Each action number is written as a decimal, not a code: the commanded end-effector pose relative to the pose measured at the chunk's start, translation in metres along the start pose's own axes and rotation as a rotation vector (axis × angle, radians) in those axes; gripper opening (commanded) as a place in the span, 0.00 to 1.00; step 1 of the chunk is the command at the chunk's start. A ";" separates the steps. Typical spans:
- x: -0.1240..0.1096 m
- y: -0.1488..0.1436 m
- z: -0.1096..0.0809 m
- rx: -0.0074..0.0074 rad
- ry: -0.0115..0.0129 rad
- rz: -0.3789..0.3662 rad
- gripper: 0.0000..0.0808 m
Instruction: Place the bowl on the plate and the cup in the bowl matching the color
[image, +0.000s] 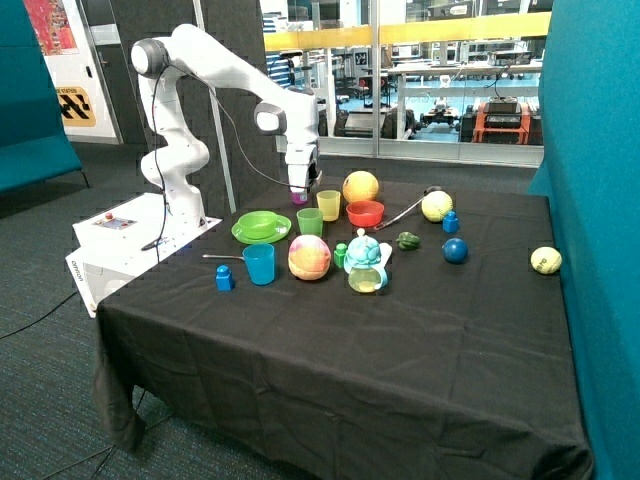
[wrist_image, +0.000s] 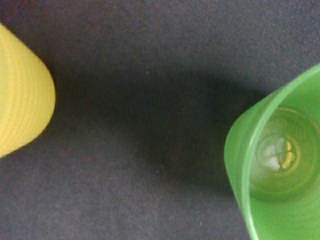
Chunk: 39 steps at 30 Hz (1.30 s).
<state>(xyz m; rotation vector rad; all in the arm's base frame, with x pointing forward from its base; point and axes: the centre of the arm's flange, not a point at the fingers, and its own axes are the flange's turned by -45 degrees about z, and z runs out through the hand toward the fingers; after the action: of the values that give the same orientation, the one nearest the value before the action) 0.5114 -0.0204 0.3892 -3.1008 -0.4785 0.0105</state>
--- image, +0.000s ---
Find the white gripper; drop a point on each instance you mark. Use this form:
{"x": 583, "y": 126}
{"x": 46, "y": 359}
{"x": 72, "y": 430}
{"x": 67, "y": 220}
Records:
{"x": 302, "y": 165}

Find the green plastic cup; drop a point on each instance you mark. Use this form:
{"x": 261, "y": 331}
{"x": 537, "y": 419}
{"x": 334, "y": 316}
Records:
{"x": 310, "y": 221}

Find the green plastic bowl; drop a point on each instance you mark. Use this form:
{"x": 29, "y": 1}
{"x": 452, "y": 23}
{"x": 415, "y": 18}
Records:
{"x": 258, "y": 224}

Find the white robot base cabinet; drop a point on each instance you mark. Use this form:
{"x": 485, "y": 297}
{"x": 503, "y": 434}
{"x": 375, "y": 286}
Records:
{"x": 122, "y": 243}

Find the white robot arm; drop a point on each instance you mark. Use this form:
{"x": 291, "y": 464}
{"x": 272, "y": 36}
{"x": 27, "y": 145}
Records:
{"x": 176, "y": 77}

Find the purple plastic cup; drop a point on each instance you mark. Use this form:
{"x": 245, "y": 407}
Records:
{"x": 299, "y": 196}

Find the yellow plastic cup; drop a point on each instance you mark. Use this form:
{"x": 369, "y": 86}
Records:
{"x": 329, "y": 202}

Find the green plastic plate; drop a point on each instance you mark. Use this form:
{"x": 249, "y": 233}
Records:
{"x": 282, "y": 230}

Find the red plastic bowl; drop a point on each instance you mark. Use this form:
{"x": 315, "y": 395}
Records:
{"x": 365, "y": 213}

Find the blue plastic cup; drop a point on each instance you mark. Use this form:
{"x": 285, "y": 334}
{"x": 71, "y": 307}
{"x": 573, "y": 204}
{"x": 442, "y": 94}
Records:
{"x": 260, "y": 263}

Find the yellow orange ball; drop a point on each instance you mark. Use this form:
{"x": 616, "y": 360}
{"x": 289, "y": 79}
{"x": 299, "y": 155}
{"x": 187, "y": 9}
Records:
{"x": 360, "y": 186}

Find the pink yellow plush ball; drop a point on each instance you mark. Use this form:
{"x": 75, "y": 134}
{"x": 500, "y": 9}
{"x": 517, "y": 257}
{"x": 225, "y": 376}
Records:
{"x": 309, "y": 257}

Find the black metal ladle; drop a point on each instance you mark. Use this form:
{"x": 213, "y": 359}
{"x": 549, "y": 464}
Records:
{"x": 407, "y": 209}

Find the green toy block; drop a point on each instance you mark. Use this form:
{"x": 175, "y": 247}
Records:
{"x": 339, "y": 255}

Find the light blue toy bottle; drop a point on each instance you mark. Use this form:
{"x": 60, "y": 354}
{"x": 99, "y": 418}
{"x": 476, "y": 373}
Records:
{"x": 365, "y": 263}

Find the green toy pepper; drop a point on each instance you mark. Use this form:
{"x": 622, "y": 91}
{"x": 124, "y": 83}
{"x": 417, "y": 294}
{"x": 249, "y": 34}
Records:
{"x": 408, "y": 241}

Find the metal spoon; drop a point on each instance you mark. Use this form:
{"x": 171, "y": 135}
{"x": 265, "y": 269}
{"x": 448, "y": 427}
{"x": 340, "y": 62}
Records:
{"x": 222, "y": 257}

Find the yellow green softball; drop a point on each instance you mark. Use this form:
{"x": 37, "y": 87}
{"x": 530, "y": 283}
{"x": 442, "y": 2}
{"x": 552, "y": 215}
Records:
{"x": 435, "y": 206}

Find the blue toy block front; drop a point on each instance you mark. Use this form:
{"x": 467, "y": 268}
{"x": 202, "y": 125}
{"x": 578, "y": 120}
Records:
{"x": 224, "y": 278}

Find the blue toy block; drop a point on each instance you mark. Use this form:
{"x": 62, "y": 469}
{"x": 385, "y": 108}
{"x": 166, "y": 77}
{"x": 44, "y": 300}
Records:
{"x": 224, "y": 278}
{"x": 450, "y": 222}

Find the blue toy block rear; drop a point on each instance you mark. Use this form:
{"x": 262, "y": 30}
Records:
{"x": 450, "y": 222}

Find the dark blue ball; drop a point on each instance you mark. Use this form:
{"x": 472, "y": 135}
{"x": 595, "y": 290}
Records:
{"x": 455, "y": 250}

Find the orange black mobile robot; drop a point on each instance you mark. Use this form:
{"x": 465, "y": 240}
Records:
{"x": 502, "y": 120}

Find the black tablecloth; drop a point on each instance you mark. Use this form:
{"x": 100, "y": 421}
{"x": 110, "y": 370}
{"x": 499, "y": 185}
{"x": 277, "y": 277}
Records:
{"x": 449, "y": 372}

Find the yellow black sign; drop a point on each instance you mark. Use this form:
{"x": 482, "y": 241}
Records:
{"x": 76, "y": 108}

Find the yellow tennis ball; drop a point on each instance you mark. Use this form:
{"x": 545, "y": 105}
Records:
{"x": 546, "y": 260}

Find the teal sofa left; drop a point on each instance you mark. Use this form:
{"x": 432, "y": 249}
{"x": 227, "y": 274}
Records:
{"x": 34, "y": 146}

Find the teal partition right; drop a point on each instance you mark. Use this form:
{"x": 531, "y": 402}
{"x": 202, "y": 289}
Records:
{"x": 589, "y": 98}

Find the red wall poster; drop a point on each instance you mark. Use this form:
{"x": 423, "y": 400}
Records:
{"x": 52, "y": 28}

